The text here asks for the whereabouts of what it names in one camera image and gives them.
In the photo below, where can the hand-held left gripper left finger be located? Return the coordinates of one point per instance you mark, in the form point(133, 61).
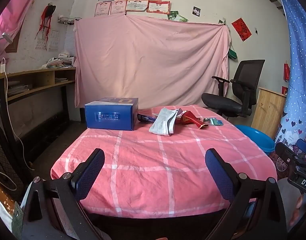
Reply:
point(92, 170)

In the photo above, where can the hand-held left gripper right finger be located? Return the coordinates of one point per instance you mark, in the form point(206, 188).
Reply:
point(218, 172)

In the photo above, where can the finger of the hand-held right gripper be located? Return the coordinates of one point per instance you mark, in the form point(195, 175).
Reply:
point(305, 147)
point(284, 152)

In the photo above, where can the small teal packet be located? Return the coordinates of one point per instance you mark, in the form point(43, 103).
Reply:
point(215, 121)

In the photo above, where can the blue cardboard box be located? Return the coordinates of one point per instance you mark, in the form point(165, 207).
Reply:
point(110, 116)

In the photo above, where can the red packet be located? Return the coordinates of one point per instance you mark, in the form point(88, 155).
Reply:
point(190, 119)

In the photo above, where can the blue and white sachet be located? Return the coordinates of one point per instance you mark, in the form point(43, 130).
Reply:
point(145, 118)

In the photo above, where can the grey face mask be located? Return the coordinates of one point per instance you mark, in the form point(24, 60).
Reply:
point(160, 125)

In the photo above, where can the person's right hand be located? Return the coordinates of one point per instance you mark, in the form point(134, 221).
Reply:
point(298, 205)

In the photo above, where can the blue plastic basin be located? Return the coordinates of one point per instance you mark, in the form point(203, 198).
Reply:
point(258, 137)

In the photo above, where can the pink checked cloth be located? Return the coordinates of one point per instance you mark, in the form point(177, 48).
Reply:
point(155, 170)

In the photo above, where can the red hanging bag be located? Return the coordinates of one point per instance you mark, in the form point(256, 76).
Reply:
point(286, 71)

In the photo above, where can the blue dotted printed curtain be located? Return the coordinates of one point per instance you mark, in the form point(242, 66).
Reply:
point(300, 67)

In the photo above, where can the black office chair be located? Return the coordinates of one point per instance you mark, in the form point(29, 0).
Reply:
point(245, 80)

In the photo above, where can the small stack of shelf books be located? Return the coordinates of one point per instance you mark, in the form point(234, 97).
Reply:
point(60, 80)

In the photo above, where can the wooden desk shelf unit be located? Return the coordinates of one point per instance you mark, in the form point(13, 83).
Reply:
point(42, 78)

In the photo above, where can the large stack of shelf books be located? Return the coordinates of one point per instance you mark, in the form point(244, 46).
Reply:
point(17, 88)

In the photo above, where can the green hanging pouch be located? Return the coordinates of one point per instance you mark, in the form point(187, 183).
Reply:
point(233, 54)

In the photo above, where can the pile of books and papers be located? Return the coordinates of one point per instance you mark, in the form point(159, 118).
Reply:
point(60, 62)

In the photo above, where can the pink hanging sheet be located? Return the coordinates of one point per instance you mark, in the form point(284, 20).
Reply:
point(148, 62)

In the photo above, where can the white charger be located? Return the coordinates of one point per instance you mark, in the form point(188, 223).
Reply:
point(0, 66)

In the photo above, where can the green landscape photo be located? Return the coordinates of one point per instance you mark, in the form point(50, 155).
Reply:
point(181, 18)
point(171, 14)

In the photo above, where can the white desk lamp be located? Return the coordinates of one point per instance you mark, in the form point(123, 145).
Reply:
point(6, 37)

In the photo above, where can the pink curtain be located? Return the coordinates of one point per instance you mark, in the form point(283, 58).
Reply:
point(12, 7)

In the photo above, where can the small red wall item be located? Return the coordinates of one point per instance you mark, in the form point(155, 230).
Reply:
point(284, 90)

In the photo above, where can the red paper wall decoration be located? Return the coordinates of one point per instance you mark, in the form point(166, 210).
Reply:
point(241, 29)

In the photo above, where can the wall calendar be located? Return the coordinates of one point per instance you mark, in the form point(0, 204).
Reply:
point(52, 41)

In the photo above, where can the brown wooden frame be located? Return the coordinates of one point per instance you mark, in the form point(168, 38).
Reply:
point(12, 47)

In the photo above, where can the small black-framed wall photo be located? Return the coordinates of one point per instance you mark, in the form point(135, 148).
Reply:
point(196, 11)

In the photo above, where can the red tassel wall ornament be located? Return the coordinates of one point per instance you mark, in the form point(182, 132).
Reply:
point(48, 12)

